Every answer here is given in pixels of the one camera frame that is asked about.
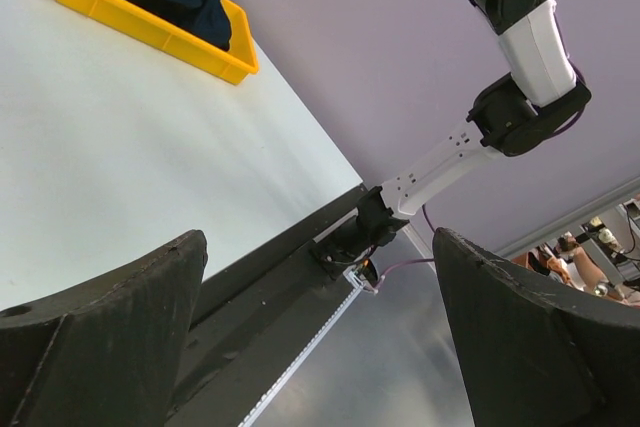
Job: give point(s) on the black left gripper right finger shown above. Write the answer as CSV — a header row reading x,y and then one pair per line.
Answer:
x,y
533,351

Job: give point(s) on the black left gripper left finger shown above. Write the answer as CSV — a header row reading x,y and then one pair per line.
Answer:
x,y
104,352

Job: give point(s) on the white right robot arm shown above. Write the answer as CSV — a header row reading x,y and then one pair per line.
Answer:
x,y
542,95

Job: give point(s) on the yellow plastic tray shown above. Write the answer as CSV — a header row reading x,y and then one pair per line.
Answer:
x,y
232,65

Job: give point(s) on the white slotted cable duct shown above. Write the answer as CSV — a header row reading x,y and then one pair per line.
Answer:
x,y
359,284

